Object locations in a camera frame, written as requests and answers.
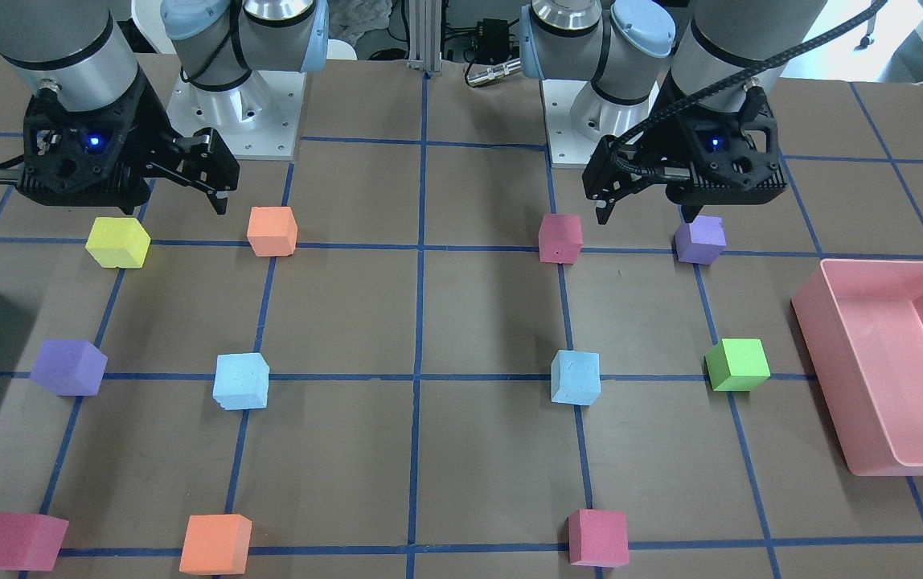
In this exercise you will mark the red foam block near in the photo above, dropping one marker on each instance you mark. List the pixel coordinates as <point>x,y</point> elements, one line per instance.
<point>598,538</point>

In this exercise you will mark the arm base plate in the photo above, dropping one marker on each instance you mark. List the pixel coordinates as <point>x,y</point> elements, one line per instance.
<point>257,121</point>
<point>575,120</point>

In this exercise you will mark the pink plastic tray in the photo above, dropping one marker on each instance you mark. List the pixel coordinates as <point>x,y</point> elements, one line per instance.
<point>863,325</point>

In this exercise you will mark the purple foam block far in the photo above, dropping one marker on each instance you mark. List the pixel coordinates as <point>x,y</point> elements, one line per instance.
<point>701,241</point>

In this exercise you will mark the orange foam block near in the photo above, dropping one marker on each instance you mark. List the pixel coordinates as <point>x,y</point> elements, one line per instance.
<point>216,544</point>

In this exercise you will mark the red foam block far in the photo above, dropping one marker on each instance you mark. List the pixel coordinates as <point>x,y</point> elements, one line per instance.
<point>560,239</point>

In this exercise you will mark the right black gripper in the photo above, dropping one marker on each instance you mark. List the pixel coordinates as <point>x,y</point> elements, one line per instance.
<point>154,138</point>

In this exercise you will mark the purple foam block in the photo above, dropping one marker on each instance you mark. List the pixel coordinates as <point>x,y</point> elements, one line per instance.
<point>701,241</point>
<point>69,367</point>

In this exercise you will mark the purple foam block near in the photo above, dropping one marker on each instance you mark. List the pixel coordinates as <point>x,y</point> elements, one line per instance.
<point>69,367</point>

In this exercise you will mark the orange foam block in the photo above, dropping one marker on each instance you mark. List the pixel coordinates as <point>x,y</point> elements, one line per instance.
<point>216,544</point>
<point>272,231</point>

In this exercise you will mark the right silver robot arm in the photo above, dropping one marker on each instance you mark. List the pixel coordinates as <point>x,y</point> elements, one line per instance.
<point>77,48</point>

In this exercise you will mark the light blue foam block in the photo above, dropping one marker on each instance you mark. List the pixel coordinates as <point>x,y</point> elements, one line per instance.
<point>241,381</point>

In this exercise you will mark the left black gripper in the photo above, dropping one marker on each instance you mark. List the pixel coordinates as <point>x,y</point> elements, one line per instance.
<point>653,142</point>

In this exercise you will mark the yellow foam block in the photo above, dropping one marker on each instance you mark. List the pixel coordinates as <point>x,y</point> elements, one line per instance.
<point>118,243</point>

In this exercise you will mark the red foam block corner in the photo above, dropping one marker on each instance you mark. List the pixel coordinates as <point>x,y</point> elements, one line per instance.
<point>30,542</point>

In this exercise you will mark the green foam block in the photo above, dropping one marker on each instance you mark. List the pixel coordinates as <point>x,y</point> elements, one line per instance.
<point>737,365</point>

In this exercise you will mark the red foam block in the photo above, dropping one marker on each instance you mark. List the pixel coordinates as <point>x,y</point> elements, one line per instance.
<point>598,538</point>
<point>560,239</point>

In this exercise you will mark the aluminium frame post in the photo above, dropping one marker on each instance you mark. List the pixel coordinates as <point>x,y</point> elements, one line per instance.
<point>425,36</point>

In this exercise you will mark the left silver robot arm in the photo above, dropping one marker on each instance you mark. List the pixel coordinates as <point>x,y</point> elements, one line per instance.
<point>637,60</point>

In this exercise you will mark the orange foam block far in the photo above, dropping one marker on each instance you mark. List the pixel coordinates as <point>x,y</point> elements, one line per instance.
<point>272,231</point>

